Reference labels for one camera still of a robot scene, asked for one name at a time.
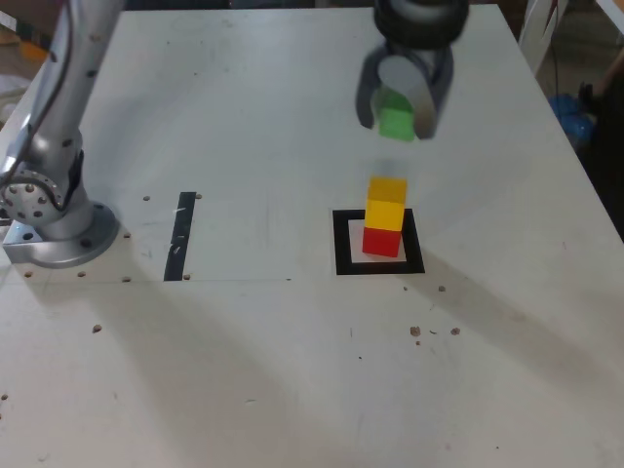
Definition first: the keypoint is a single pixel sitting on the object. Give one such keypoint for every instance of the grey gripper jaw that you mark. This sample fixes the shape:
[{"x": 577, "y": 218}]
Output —
[
  {"x": 404, "y": 78},
  {"x": 365, "y": 97}
]

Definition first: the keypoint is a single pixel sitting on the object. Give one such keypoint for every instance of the green cube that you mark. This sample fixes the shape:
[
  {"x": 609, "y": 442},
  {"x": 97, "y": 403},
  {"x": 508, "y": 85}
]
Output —
[{"x": 395, "y": 124}]

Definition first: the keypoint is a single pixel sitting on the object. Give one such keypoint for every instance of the yellow cube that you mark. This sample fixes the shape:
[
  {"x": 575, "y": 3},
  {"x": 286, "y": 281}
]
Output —
[{"x": 385, "y": 205}]

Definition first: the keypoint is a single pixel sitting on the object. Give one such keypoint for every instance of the red cube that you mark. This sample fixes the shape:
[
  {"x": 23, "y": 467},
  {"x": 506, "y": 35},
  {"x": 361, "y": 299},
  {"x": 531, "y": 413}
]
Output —
[{"x": 380, "y": 242}]

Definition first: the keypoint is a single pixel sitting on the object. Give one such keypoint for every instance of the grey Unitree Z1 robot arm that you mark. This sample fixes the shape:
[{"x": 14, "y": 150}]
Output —
[{"x": 63, "y": 122}]

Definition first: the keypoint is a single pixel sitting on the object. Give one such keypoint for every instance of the black tape square outline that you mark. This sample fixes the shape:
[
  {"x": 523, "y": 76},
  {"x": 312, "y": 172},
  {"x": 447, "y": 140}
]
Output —
[{"x": 341, "y": 244}]

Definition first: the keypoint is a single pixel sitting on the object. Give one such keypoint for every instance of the blue bag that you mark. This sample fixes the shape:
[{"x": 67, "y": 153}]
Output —
[{"x": 570, "y": 117}]

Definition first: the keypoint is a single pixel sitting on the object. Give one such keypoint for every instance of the person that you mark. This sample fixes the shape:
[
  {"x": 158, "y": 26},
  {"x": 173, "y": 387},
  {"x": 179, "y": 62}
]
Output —
[{"x": 609, "y": 146}]

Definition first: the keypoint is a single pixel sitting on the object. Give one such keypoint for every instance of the black tape strip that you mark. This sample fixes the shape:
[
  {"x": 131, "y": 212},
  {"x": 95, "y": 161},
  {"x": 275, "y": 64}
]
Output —
[{"x": 179, "y": 234}]

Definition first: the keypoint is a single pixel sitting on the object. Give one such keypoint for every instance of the white frame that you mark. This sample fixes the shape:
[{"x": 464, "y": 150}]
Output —
[{"x": 536, "y": 29}]

